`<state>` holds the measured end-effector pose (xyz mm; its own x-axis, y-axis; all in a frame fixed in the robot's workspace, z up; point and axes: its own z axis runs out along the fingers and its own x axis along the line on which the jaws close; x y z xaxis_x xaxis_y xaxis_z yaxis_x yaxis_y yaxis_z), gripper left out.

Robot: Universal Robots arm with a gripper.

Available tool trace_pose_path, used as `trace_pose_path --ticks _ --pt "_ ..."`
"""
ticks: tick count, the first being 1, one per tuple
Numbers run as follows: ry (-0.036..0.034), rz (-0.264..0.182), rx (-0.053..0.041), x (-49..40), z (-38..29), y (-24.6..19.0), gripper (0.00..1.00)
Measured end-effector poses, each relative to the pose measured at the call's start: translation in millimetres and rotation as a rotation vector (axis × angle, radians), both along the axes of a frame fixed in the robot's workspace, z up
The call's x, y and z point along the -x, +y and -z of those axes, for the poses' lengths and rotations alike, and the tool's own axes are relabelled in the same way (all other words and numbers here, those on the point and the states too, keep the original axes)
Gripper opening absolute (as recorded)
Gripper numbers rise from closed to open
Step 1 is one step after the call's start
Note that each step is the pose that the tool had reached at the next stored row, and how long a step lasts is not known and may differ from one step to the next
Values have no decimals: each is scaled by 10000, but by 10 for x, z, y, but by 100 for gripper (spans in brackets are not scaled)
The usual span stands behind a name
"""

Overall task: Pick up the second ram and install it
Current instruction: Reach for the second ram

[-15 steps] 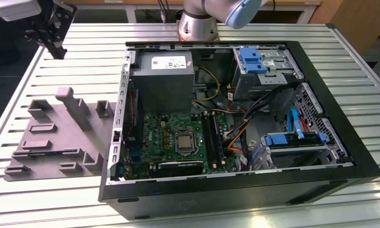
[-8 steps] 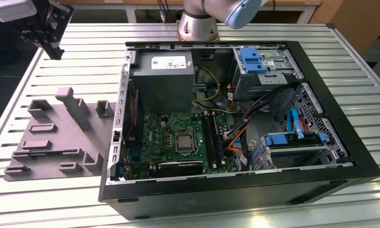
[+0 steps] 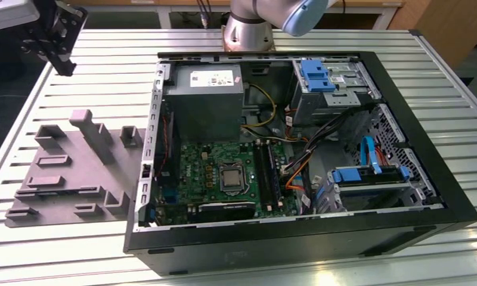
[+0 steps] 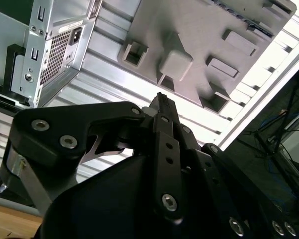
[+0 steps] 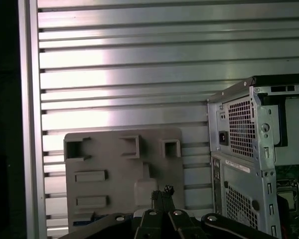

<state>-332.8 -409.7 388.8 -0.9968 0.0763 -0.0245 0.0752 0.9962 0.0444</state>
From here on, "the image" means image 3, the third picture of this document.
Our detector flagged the grey power supply unit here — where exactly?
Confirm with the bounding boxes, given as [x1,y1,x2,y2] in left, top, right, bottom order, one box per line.
[162,63,246,143]

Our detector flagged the CPU socket with silver CPU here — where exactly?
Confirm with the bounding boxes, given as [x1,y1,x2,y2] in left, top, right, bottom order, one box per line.
[217,161,247,194]

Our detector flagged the blue flat data wire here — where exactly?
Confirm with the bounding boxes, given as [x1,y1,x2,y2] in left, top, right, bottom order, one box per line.
[358,135,383,175]

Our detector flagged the wooden desk white legs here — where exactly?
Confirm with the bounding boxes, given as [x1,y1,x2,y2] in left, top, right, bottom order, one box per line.
[66,0,406,30]

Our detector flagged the orange yellow power wires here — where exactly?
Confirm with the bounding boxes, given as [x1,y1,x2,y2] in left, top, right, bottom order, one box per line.
[285,171,305,191]

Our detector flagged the black open PC case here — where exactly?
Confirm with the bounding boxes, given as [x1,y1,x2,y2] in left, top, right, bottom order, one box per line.
[121,50,477,276]

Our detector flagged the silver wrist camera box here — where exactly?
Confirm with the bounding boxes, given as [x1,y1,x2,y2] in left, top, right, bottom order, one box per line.
[0,0,39,30]

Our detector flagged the grey parts rack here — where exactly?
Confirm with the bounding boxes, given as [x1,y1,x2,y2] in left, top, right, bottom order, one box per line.
[3,108,147,229]

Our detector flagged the black RAM slot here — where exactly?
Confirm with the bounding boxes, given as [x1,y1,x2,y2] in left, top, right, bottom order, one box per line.
[251,140,271,212]

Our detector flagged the orange red wire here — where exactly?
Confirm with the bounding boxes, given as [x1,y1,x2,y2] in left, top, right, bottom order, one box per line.
[374,147,397,167]

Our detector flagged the black graphics card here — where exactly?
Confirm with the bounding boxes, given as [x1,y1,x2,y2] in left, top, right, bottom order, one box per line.
[185,200,258,223]

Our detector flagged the grey metal disk bay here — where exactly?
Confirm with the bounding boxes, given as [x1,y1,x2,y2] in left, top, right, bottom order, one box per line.
[290,58,383,128]
[311,165,441,215]

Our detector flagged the blue carrier with disk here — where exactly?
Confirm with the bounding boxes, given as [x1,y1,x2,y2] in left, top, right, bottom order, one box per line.
[326,165,413,184]

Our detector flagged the wooden cabinet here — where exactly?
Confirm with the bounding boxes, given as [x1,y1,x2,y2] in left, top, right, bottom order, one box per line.
[387,0,477,71]

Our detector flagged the cable with silver plug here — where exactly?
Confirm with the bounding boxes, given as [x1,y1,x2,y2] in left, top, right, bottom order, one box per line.
[195,0,207,29]

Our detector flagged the green Dell motherboard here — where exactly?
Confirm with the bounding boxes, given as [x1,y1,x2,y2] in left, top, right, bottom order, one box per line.
[153,139,305,225]

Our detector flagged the blue board connector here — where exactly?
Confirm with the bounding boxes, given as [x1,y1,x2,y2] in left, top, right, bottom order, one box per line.
[161,186,179,205]

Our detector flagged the blue plastic drive carrier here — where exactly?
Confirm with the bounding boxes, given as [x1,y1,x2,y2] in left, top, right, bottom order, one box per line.
[301,59,338,94]

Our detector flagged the black cable bundle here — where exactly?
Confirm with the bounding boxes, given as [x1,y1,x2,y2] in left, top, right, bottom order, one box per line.
[279,102,381,176]

